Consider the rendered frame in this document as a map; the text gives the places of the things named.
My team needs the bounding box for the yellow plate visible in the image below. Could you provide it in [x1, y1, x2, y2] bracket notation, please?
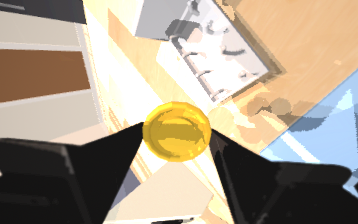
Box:
[142, 101, 212, 162]

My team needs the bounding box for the white dish rack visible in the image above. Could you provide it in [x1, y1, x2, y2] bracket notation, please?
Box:
[132, 0, 271, 106]

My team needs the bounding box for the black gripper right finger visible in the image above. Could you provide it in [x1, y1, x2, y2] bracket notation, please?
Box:
[209, 128, 352, 224]

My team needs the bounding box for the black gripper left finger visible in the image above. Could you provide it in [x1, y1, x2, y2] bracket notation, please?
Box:
[0, 122, 144, 224]

